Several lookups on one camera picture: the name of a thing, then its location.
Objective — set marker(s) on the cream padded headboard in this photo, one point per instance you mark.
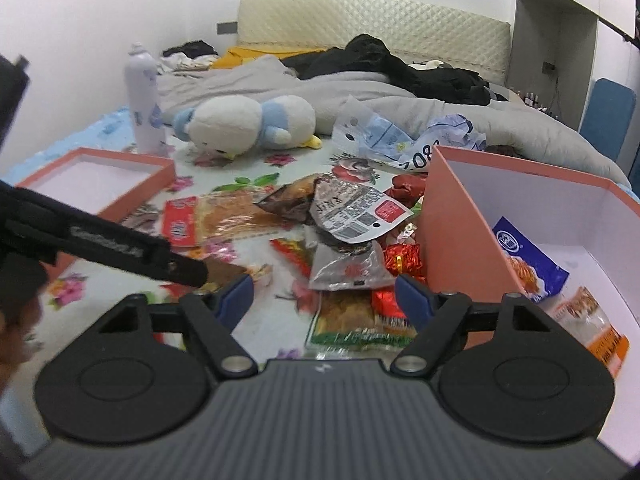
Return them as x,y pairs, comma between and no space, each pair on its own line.
375,20

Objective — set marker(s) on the blue white plastic bag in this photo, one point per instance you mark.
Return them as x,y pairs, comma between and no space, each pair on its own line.
360,125

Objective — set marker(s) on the red yellow snack packet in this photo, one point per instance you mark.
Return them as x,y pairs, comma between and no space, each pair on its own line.
295,255

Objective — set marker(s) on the silver snack packet red label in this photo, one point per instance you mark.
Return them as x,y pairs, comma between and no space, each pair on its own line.
350,210

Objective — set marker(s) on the floral bed sheet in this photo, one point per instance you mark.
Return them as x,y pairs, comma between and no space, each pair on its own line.
310,160

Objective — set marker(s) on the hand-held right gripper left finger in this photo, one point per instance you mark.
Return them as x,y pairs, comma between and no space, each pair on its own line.
235,297

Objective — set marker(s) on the white black soft item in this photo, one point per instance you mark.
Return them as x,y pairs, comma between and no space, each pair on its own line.
431,64

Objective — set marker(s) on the blue white snack packet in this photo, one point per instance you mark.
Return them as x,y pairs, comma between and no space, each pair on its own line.
530,260

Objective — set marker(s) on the dark red snack packet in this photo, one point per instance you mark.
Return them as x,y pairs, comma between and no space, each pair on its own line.
407,190

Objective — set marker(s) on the orange snack packet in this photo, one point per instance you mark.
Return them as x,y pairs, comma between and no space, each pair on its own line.
595,330

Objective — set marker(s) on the yellow cloth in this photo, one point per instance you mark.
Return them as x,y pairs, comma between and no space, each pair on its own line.
240,56

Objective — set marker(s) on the black wall socket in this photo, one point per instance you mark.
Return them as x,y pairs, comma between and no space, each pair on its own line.
549,66

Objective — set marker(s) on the small black garment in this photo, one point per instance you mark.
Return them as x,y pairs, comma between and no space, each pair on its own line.
192,49

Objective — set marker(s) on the pink cardboard box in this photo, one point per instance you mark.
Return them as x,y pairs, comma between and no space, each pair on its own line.
460,220

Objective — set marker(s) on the green edged clear snack packet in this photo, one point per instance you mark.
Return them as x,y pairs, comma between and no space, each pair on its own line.
345,317

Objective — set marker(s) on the pink cardboard box lid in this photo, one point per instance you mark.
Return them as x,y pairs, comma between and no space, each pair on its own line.
100,175

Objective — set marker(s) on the black rod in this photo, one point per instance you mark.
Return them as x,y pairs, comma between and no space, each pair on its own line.
620,30

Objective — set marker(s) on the small red snack packet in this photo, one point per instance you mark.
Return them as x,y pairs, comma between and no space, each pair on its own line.
387,305

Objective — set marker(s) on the red label clear snack packet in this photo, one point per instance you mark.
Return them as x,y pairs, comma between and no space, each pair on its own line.
225,215

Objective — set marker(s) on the crumpled blue white bag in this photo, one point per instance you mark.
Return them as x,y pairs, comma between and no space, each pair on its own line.
450,132

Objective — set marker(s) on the black clothes pile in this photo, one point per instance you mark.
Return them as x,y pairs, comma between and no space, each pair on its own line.
390,67

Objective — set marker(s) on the blue padded panel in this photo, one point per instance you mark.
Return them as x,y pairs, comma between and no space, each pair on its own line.
607,115

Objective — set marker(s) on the white blue plush penguin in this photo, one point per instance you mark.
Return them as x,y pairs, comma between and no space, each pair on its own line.
225,120

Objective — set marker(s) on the grey duvet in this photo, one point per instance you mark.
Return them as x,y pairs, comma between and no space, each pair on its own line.
525,125

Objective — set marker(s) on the dark brown snack packet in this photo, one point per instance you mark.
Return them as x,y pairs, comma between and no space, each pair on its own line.
290,197

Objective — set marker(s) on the person's left hand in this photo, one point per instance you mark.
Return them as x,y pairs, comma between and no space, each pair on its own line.
15,335

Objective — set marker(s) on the red foil wrapped candy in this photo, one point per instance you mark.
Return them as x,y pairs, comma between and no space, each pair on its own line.
402,260

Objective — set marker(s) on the white spray bottle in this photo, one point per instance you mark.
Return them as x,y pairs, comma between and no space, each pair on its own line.
142,100

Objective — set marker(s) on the row of small bottles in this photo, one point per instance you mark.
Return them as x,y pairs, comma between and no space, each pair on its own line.
537,102

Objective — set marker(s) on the grey wall switch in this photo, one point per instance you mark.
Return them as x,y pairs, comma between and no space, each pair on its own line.
227,27

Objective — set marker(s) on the clear grey snack packet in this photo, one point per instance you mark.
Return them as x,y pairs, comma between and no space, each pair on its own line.
345,267

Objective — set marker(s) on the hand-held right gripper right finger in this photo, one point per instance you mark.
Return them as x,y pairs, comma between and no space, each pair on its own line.
411,297

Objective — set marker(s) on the white garment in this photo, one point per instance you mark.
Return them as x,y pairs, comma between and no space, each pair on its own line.
185,62

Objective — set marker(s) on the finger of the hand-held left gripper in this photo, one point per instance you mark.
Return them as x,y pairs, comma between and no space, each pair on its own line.
125,252

